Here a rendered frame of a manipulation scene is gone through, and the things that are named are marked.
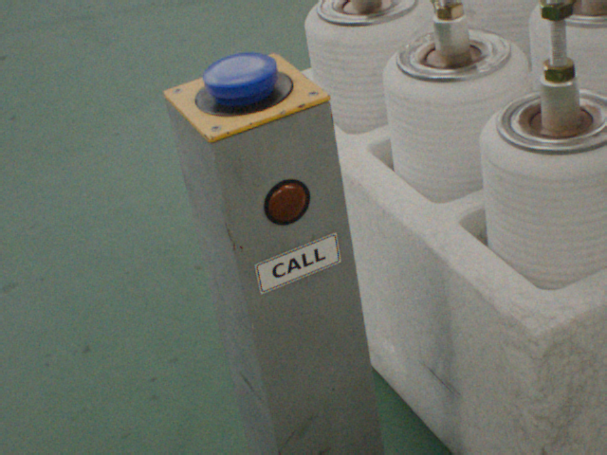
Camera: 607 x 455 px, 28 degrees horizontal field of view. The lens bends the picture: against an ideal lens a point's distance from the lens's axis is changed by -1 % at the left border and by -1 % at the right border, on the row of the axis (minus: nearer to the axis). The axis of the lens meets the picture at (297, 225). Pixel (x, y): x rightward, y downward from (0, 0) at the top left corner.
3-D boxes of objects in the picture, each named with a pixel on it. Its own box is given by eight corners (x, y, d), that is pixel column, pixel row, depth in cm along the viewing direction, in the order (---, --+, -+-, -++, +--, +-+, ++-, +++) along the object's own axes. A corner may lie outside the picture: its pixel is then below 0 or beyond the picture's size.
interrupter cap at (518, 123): (572, 84, 74) (572, 74, 73) (655, 128, 68) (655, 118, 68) (470, 124, 71) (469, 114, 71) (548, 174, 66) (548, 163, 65)
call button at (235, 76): (294, 101, 64) (288, 66, 63) (226, 126, 63) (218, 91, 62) (264, 76, 67) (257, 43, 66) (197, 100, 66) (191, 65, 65)
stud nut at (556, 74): (563, 65, 69) (562, 52, 68) (582, 75, 68) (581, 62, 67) (536, 76, 68) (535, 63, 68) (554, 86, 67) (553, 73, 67)
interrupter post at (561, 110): (564, 112, 71) (562, 63, 69) (591, 127, 69) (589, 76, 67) (532, 125, 70) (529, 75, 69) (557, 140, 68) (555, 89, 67)
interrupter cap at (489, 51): (379, 82, 78) (378, 73, 78) (418, 33, 83) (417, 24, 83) (492, 90, 75) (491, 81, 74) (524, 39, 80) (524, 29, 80)
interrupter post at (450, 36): (431, 67, 79) (425, 21, 77) (442, 51, 80) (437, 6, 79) (466, 69, 78) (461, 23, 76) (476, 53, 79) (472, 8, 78)
